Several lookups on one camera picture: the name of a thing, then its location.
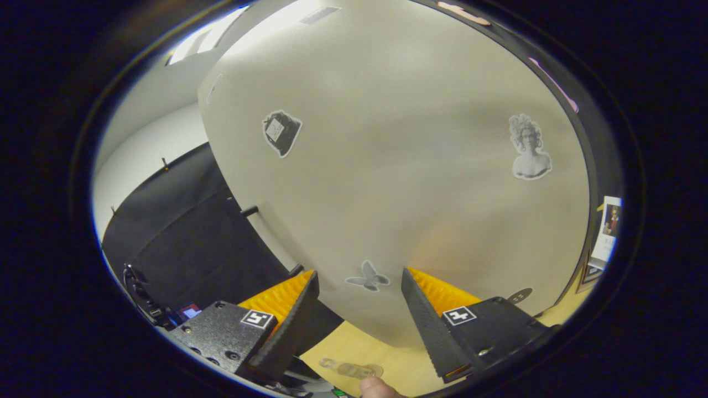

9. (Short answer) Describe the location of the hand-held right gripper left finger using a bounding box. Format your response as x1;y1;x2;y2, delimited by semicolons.
169;269;320;382

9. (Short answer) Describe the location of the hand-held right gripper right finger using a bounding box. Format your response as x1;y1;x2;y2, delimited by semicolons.
401;267;551;384

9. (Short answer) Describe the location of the small clear bottle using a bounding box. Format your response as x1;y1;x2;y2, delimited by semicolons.
320;358;384;380

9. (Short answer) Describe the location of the black cabinet door handle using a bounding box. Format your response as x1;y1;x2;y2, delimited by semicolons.
240;206;305;277

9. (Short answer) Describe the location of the beige cabinet door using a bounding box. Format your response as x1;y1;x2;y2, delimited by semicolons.
198;0;590;348

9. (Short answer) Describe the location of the black backdrop cloth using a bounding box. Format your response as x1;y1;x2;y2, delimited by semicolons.
101;0;587;354

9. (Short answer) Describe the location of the dark cover book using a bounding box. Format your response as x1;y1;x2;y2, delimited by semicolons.
575;260;607;294

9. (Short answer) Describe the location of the white portrait cover book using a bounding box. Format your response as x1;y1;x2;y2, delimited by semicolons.
591;196;623;263

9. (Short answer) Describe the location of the ceiling light panel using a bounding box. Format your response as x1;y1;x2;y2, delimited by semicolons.
166;6;251;67

